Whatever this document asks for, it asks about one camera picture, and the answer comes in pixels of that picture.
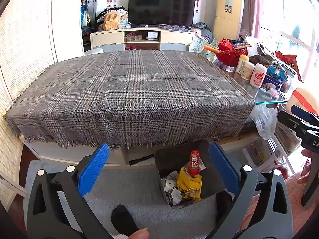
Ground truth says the red plastic basket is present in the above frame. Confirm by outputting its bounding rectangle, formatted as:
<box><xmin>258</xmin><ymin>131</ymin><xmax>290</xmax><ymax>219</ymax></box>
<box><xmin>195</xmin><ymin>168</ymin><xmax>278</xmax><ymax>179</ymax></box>
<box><xmin>216</xmin><ymin>39</ymin><xmax>248</xmax><ymax>67</ymax></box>

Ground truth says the coat rack with clothes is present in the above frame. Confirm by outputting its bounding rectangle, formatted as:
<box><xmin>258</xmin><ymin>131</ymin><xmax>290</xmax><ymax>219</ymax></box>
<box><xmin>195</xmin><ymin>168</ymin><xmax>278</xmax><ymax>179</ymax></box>
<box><xmin>80</xmin><ymin>0</ymin><xmax>97</xmax><ymax>46</ymax></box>

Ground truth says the yellow plush backpack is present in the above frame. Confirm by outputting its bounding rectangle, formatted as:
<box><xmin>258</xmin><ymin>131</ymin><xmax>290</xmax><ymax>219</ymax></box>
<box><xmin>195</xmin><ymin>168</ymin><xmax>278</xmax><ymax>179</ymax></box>
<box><xmin>103</xmin><ymin>12</ymin><xmax>121</xmax><ymax>31</ymax></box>

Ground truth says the cream tv cabinet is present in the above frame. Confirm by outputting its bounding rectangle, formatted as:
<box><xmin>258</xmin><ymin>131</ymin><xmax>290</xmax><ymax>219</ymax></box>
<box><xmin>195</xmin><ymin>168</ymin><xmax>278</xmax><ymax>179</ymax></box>
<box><xmin>90</xmin><ymin>27</ymin><xmax>195</xmax><ymax>52</ymax></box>

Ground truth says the beige standing air conditioner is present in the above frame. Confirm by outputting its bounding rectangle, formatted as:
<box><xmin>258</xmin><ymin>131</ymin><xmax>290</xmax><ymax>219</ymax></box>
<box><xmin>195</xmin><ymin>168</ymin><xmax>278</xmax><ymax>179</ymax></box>
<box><xmin>213</xmin><ymin>0</ymin><xmax>244</xmax><ymax>42</ymax></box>

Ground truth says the orange handled tool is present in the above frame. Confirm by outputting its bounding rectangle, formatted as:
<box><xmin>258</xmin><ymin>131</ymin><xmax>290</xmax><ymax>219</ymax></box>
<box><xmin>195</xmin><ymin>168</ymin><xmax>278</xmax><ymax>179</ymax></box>
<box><xmin>203</xmin><ymin>45</ymin><xmax>221</xmax><ymax>53</ymax></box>

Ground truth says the red candy tube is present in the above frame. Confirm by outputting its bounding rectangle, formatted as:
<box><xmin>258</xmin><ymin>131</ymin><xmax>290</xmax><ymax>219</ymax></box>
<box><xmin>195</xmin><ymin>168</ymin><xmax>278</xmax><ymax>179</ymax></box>
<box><xmin>188</xmin><ymin>150</ymin><xmax>200</xmax><ymax>176</ymax></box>

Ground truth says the red snack bag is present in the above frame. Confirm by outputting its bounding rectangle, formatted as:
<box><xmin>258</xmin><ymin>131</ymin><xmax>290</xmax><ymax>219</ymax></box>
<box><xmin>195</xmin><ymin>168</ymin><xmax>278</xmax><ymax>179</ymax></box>
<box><xmin>275</xmin><ymin>51</ymin><xmax>303</xmax><ymax>83</ymax></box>

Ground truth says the white red label bottle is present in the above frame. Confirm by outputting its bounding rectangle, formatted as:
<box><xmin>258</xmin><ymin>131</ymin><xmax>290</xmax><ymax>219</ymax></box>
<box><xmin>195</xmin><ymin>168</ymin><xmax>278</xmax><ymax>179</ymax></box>
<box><xmin>250</xmin><ymin>63</ymin><xmax>267</xmax><ymax>88</ymax></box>

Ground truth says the white tissue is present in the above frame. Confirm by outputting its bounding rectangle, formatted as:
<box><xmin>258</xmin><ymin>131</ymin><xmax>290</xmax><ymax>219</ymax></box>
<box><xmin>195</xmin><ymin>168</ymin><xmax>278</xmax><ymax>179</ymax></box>
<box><xmin>171</xmin><ymin>188</ymin><xmax>182</xmax><ymax>206</ymax></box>

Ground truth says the beige red cushion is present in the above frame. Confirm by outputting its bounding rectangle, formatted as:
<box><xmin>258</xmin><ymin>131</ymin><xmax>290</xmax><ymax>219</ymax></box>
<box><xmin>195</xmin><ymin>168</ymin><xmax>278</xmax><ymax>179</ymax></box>
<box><xmin>285</xmin><ymin>88</ymin><xmax>318</xmax><ymax>116</ymax></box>

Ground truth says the black sock foot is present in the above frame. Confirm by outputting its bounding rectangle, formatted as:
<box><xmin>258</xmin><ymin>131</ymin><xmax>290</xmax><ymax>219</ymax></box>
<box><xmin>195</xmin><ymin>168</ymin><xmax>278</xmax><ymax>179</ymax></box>
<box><xmin>111</xmin><ymin>205</ymin><xmax>138</xmax><ymax>236</ymax></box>

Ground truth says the pink curtain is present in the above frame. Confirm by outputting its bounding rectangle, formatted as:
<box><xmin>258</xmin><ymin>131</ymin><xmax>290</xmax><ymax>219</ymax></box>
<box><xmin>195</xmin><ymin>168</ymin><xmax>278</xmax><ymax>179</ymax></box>
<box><xmin>247</xmin><ymin>0</ymin><xmax>262</xmax><ymax>38</ymax></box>

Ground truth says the grey plaid table cloth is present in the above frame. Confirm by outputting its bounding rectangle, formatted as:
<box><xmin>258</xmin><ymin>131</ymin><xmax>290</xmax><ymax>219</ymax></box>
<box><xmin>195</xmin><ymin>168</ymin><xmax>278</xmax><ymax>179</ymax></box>
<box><xmin>5</xmin><ymin>50</ymin><xmax>255</xmax><ymax>148</ymax></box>

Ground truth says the floral green cloth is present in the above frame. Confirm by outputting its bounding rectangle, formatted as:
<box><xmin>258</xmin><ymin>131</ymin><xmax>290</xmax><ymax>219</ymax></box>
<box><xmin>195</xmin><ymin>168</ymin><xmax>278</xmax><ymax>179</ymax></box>
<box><xmin>189</xmin><ymin>39</ymin><xmax>219</xmax><ymax>55</ymax></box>

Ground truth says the black trash bin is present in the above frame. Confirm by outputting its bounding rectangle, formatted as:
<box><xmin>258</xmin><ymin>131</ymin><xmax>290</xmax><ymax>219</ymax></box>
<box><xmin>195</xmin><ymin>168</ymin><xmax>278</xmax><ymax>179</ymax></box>
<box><xmin>155</xmin><ymin>139</ymin><xmax>226</xmax><ymax>209</ymax></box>

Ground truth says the white green cardboard box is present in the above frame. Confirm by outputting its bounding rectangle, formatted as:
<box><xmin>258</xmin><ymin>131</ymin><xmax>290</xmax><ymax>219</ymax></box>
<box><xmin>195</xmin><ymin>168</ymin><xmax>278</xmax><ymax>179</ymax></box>
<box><xmin>162</xmin><ymin>171</ymin><xmax>178</xmax><ymax>193</ymax></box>

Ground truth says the red ball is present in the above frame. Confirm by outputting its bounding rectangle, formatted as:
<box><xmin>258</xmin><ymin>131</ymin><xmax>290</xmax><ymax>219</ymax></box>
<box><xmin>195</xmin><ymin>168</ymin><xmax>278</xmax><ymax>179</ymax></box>
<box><xmin>277</xmin><ymin>166</ymin><xmax>289</xmax><ymax>180</ymax></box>

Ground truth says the clear plastic bag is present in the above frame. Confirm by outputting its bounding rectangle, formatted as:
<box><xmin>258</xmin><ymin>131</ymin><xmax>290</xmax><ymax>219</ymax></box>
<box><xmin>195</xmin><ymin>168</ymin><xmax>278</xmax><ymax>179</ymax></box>
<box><xmin>252</xmin><ymin>105</ymin><xmax>277</xmax><ymax>140</ymax></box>

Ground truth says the white cream cap bottle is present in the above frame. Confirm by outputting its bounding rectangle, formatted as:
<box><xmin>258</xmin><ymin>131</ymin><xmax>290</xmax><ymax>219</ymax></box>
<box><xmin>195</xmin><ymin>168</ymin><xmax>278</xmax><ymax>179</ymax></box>
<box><xmin>241</xmin><ymin>62</ymin><xmax>255</xmax><ymax>80</ymax></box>

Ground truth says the person's right hand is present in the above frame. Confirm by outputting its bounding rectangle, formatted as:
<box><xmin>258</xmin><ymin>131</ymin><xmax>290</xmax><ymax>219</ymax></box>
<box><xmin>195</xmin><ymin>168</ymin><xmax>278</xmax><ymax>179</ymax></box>
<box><xmin>297</xmin><ymin>149</ymin><xmax>317</xmax><ymax>184</ymax></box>

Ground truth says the black television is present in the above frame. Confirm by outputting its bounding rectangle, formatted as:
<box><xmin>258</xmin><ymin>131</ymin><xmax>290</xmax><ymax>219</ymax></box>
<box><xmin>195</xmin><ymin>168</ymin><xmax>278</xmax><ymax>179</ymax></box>
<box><xmin>128</xmin><ymin>0</ymin><xmax>195</xmax><ymax>27</ymax></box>

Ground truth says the yellow plastic bag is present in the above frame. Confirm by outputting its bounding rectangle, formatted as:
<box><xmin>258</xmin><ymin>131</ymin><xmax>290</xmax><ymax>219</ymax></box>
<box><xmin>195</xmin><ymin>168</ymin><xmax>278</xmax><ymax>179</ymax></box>
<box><xmin>176</xmin><ymin>165</ymin><xmax>202</xmax><ymax>203</ymax></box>

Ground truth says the yellow cap white bottle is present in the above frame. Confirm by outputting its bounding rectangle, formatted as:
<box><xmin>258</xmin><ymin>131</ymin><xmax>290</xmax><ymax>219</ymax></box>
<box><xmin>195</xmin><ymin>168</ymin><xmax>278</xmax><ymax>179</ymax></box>
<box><xmin>236</xmin><ymin>54</ymin><xmax>249</xmax><ymax>75</ymax></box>

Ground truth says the purple book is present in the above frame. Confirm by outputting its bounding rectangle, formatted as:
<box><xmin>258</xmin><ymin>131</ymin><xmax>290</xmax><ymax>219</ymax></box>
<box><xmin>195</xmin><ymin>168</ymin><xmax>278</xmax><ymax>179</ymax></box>
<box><xmin>232</xmin><ymin>42</ymin><xmax>252</xmax><ymax>50</ymax></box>

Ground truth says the person's left hand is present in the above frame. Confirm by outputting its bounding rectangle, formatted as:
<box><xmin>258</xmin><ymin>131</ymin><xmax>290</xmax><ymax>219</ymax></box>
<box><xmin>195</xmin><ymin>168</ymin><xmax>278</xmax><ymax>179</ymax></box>
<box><xmin>113</xmin><ymin>228</ymin><xmax>149</xmax><ymax>239</ymax></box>

